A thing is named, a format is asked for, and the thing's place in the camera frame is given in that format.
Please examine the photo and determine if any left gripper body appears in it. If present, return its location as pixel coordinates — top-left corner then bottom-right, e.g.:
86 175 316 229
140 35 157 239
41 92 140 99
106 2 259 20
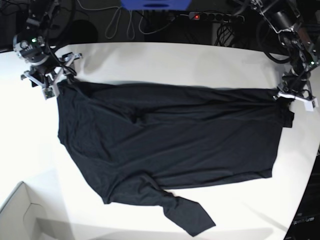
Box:
274 74 318 105

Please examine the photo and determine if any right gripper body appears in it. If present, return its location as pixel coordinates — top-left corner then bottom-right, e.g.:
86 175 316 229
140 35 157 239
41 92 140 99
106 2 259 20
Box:
20 52 83 93

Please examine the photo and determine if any black t-shirt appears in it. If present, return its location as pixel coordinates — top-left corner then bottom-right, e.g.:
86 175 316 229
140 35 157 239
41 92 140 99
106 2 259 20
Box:
57 80 295 237

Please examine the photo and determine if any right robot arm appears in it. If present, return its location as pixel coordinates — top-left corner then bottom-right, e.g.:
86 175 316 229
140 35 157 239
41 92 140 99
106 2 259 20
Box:
12 0 82 99

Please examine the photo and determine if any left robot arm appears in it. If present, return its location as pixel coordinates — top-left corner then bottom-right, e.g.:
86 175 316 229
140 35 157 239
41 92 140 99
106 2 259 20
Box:
233 0 320 112

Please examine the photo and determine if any blue plastic bin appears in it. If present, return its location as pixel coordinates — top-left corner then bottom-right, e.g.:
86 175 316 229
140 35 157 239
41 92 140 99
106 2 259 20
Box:
120 0 192 11

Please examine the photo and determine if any black power strip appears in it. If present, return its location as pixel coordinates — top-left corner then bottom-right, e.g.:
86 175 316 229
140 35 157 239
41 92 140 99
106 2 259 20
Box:
188 11 245 23

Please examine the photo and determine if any white cardboard box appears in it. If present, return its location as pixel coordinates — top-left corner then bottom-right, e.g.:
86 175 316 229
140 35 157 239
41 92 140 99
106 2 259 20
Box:
0 182 45 240

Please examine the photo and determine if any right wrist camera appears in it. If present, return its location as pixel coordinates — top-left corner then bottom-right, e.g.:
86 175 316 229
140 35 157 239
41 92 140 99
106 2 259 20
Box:
42 85 60 100

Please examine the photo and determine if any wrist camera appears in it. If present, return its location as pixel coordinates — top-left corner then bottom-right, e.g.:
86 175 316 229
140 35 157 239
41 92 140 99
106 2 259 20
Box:
304 98 319 112
42 85 60 100

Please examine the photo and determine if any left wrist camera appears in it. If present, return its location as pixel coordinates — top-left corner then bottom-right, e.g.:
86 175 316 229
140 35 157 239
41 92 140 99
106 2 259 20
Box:
304 98 319 112

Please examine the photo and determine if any grey looped cable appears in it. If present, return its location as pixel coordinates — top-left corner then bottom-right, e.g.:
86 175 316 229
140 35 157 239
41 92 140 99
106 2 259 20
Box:
104 7 176 40

